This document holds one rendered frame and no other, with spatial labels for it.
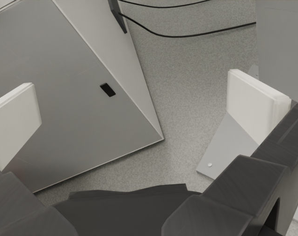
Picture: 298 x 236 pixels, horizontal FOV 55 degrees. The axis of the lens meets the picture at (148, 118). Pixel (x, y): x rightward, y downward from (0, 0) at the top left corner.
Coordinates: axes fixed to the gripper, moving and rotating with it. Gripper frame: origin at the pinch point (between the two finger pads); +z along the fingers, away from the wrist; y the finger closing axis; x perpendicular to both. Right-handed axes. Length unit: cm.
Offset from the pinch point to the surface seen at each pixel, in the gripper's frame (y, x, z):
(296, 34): 32, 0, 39
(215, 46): 37, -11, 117
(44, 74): -22, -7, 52
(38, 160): -38, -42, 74
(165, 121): 11, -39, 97
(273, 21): 27.7, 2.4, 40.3
